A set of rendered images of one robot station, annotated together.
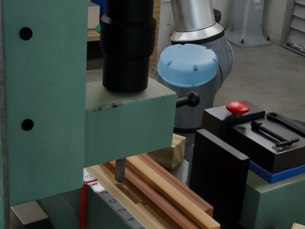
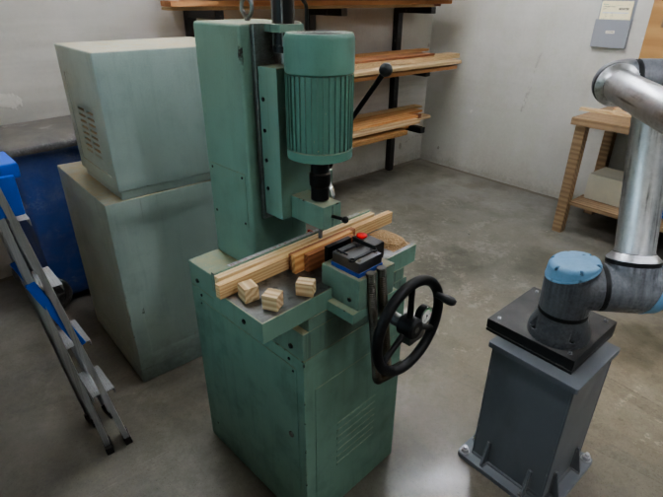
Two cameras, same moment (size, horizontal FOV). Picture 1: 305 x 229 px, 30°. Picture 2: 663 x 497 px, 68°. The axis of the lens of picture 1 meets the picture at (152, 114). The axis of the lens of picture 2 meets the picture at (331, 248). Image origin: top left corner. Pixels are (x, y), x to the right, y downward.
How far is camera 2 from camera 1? 1.35 m
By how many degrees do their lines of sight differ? 71
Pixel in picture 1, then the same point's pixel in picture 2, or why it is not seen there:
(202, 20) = (625, 246)
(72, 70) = (277, 177)
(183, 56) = (568, 258)
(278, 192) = (330, 269)
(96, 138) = (298, 209)
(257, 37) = not seen: outside the picture
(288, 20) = not seen: outside the picture
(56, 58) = (273, 171)
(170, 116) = (321, 216)
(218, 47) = (627, 274)
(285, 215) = (334, 285)
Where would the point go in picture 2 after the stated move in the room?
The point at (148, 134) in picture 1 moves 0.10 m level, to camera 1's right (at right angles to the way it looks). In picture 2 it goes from (314, 219) to (319, 234)
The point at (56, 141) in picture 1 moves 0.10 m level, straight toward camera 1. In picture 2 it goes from (274, 198) to (240, 202)
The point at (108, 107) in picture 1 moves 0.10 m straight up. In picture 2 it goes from (301, 199) to (300, 166)
